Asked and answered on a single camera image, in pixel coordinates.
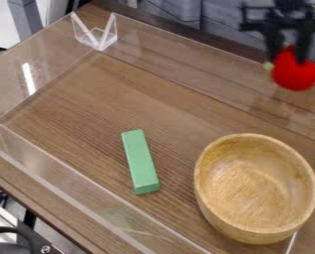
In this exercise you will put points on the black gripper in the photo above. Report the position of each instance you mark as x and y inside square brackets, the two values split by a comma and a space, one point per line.
[288, 14]

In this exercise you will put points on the red plush fruit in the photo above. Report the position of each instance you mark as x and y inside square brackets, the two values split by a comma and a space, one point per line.
[290, 73]

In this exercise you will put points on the wooden bowl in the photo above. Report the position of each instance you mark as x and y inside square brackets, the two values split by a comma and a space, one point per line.
[253, 188]

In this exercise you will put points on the green rectangular block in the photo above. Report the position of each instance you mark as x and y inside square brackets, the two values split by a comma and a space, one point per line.
[140, 162]

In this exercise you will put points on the black table leg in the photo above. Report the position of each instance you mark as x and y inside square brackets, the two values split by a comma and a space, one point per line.
[30, 219]

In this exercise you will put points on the clear acrylic tray enclosure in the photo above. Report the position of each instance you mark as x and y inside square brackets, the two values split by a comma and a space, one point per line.
[71, 98]

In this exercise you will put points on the grey post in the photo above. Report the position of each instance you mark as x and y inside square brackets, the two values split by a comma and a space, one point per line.
[26, 16]

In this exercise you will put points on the black clamp bracket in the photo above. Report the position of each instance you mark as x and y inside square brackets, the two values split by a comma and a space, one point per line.
[34, 241]

